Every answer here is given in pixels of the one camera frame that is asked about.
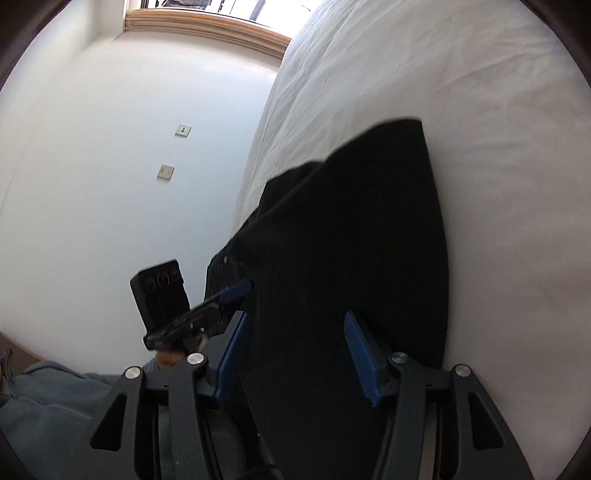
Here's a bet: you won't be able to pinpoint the black camera box left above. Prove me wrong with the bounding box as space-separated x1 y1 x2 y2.
130 260 190 335

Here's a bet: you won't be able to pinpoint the white bed sheet mattress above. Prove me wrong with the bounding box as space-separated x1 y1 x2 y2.
233 1 590 479

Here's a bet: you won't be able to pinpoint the wall socket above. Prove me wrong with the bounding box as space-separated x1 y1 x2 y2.
156 164 175 181
175 124 191 137

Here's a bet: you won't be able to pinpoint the wooden window sill frame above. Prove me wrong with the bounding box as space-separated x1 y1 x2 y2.
124 8 291 60

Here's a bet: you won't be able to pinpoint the lower wall socket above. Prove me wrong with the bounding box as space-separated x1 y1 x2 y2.
156 164 175 181

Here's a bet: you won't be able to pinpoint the person's left hand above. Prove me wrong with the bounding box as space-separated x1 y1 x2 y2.
154 334 209 370

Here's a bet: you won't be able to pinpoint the grey-blue trousers leg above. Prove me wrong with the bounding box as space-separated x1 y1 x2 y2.
1 351 119 479

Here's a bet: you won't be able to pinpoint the upper wall socket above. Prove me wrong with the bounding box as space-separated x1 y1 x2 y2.
175 124 191 137

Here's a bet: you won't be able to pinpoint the black denim pants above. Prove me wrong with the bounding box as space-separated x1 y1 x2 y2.
205 119 449 479

